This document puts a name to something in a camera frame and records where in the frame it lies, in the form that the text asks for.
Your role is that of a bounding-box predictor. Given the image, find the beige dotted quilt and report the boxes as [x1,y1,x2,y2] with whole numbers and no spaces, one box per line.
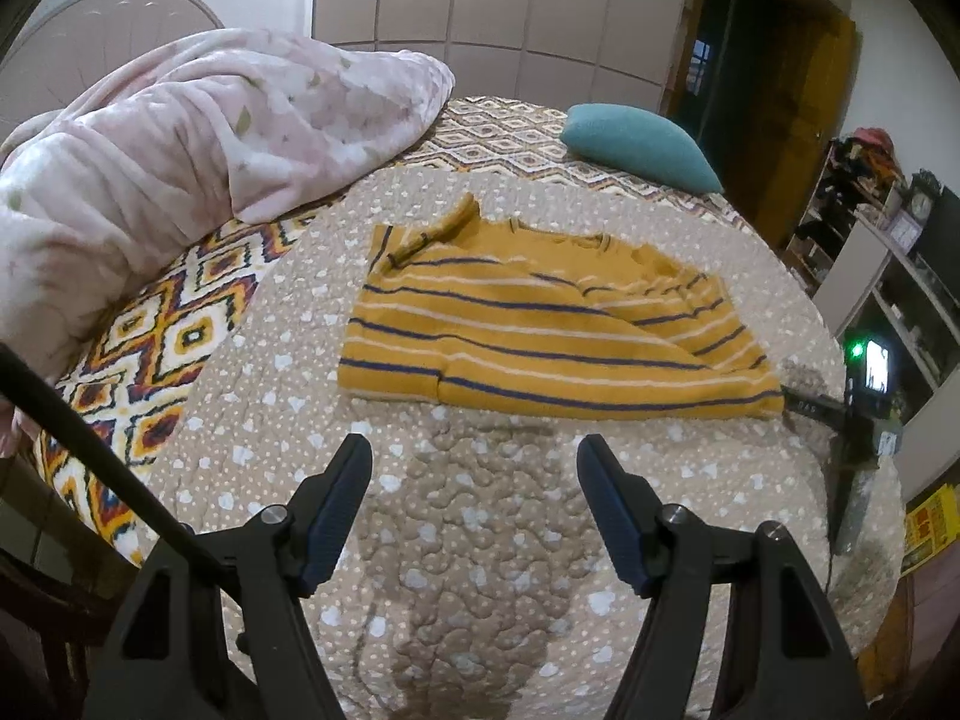
[142,161,908,720]

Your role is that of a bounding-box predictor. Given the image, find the geometric patterned bedsheet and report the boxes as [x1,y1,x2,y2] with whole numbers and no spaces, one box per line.
[34,94,751,563]

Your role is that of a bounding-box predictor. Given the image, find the pile of clothes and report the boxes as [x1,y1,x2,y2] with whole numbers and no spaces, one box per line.
[832,127,901,196]

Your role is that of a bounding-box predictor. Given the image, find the black rod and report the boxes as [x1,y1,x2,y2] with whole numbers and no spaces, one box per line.
[0,345,197,541]

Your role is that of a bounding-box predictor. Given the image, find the wooden door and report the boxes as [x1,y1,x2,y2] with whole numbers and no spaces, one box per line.
[720,0,856,241]

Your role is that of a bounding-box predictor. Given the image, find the small table clock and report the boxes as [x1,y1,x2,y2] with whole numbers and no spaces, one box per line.
[910,172,940,224]

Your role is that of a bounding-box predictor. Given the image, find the beige wardrobe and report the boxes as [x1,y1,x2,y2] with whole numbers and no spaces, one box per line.
[311,0,702,117]

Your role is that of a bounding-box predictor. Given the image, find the yellow box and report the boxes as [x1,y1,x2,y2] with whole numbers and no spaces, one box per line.
[900,484,960,578]

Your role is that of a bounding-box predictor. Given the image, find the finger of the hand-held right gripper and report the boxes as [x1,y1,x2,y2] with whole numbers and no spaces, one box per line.
[780,384,848,428]

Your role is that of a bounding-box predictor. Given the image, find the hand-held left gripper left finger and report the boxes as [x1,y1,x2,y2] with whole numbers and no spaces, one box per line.
[81,433,374,720]

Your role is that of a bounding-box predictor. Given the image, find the pink padded headboard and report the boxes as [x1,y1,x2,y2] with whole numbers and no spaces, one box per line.
[0,0,222,143]

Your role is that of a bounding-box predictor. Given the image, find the pink floral duvet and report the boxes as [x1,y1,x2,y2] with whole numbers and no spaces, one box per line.
[0,28,457,458]

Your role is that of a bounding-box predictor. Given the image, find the yellow striped sweater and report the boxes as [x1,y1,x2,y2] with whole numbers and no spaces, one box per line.
[337,193,785,421]

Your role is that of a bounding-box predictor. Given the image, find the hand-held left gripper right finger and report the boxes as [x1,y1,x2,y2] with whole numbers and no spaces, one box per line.
[576,433,871,720]

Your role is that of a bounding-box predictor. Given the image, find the teal pillow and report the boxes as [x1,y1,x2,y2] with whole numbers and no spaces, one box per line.
[561,103,725,194]

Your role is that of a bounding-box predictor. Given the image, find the white shelf unit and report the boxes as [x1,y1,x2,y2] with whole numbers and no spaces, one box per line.
[780,135,960,421]

